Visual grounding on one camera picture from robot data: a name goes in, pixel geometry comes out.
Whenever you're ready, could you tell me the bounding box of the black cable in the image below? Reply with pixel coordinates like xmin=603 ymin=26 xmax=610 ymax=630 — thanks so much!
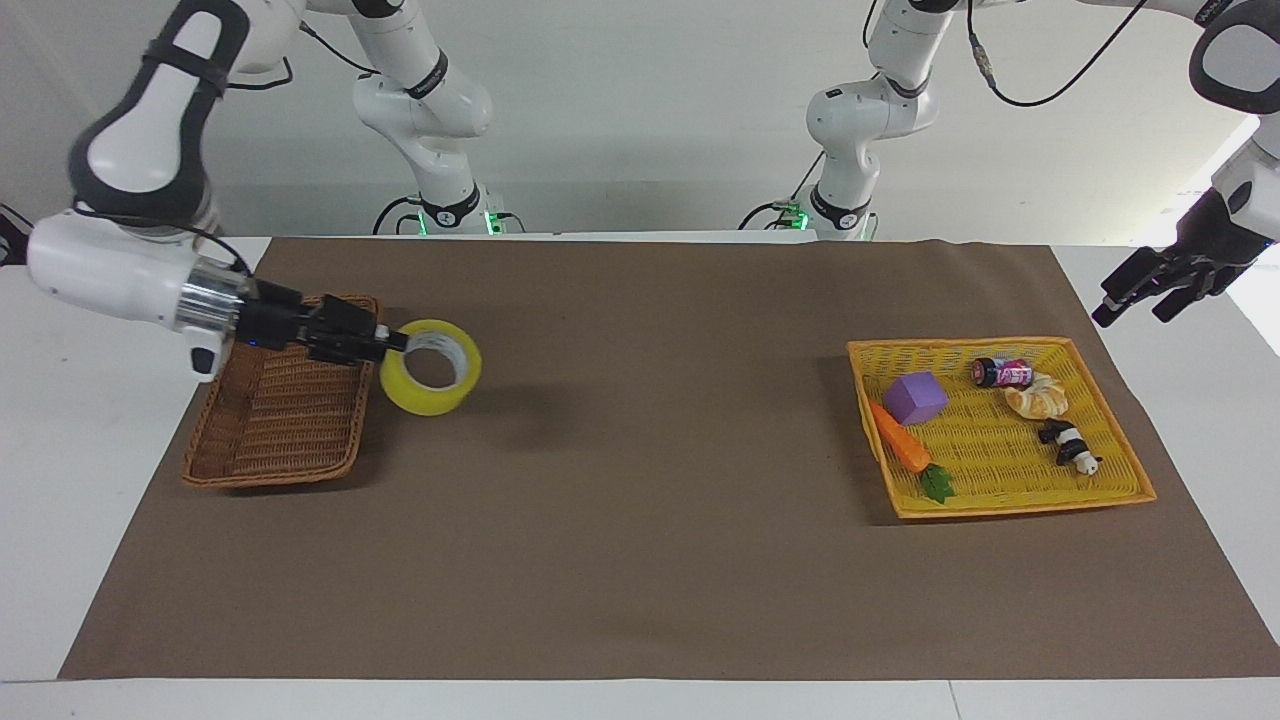
xmin=966 ymin=0 xmax=1153 ymax=108
xmin=225 ymin=20 xmax=378 ymax=92
xmin=72 ymin=204 xmax=303 ymax=307
xmin=739 ymin=150 xmax=827 ymax=232
xmin=372 ymin=194 xmax=426 ymax=237

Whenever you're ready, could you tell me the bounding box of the purple cube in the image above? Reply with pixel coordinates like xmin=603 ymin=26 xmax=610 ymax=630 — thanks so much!
xmin=883 ymin=371 xmax=949 ymax=426

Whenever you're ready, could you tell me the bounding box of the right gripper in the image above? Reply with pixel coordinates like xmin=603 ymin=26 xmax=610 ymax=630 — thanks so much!
xmin=238 ymin=297 xmax=410 ymax=364

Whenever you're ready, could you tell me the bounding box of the toy bread roll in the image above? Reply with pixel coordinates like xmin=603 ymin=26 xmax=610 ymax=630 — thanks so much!
xmin=1004 ymin=372 xmax=1069 ymax=420

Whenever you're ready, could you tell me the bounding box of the toy panda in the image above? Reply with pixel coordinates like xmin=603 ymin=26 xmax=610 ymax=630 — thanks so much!
xmin=1037 ymin=420 xmax=1103 ymax=476

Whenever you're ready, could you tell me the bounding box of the yellow tape roll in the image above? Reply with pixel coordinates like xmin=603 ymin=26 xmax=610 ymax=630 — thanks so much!
xmin=379 ymin=319 xmax=483 ymax=417

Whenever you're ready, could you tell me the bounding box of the small pink can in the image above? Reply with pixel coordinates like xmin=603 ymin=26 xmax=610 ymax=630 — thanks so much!
xmin=970 ymin=357 xmax=1033 ymax=390

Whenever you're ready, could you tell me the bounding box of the orange toy carrot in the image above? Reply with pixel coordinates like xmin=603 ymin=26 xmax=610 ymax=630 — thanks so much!
xmin=869 ymin=402 xmax=956 ymax=504

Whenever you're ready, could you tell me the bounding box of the brown wicker basket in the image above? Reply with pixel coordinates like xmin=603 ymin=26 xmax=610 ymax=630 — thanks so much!
xmin=181 ymin=293 xmax=382 ymax=490

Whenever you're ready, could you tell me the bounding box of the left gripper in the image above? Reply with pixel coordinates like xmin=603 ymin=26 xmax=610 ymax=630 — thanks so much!
xmin=1091 ymin=188 xmax=1277 ymax=329

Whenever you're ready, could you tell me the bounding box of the yellow wicker basket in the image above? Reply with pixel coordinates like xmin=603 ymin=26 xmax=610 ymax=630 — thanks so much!
xmin=847 ymin=336 xmax=1158 ymax=520

